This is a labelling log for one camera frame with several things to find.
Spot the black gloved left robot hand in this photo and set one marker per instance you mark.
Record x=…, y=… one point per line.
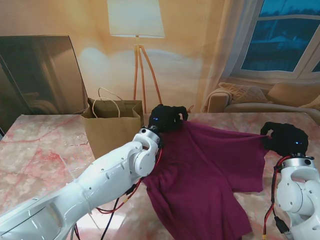
x=165, y=118

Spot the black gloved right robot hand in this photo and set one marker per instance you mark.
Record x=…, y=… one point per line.
x=287, y=140

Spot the kraft paper bag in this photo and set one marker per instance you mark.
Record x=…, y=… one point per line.
x=112, y=135

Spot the maroon shorts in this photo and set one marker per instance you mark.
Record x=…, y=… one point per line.
x=200, y=180

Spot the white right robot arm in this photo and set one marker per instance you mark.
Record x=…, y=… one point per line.
x=300, y=190

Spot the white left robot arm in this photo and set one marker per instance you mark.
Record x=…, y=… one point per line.
x=100, y=175

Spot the wicker basket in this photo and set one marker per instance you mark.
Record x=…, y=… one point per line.
x=191, y=108

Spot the plain beige cushion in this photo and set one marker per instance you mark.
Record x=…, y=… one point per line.
x=292, y=93

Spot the beige sofa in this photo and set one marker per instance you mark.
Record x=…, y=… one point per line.
x=250, y=108

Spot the cream knitted cushion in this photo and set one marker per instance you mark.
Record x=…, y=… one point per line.
x=243, y=93

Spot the sheer cream curtain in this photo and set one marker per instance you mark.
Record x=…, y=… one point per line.
x=225, y=50

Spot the tripod floor lamp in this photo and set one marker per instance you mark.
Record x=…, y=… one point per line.
x=136, y=20

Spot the dark glass panel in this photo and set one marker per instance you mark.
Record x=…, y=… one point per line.
x=37, y=75

